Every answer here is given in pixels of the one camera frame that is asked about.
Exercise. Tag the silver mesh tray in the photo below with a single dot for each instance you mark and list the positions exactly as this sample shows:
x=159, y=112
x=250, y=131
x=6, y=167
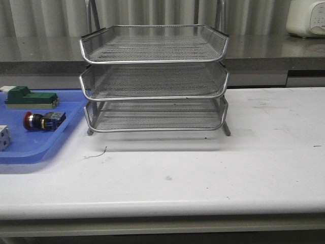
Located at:
x=156, y=115
x=154, y=81
x=139, y=44

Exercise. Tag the red emergency stop button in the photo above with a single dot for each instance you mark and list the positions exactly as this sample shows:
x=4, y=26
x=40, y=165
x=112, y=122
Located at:
x=48, y=122

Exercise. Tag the silver mesh bottom tray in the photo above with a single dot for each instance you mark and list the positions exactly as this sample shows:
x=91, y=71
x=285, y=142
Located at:
x=156, y=115

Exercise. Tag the silver mesh top tray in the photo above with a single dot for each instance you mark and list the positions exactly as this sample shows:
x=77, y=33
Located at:
x=139, y=44

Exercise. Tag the grey stone counter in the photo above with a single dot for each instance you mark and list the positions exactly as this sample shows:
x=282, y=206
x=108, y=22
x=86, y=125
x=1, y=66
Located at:
x=252, y=60

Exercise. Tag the blue plastic tray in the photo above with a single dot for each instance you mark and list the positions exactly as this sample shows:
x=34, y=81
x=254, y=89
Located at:
x=28, y=147

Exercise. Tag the white terminal block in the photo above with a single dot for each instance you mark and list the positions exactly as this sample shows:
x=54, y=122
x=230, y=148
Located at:
x=5, y=137

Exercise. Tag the white appliance on counter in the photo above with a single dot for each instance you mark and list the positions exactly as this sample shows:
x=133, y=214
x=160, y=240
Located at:
x=306, y=19

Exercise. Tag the silver metal rack frame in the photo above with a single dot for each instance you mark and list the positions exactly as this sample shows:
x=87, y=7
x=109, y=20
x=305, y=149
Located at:
x=94, y=25

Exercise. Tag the thin wire scrap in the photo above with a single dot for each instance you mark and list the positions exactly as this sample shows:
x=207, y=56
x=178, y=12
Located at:
x=97, y=155

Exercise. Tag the green electrical switch block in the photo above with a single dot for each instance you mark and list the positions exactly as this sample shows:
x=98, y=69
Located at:
x=21, y=97

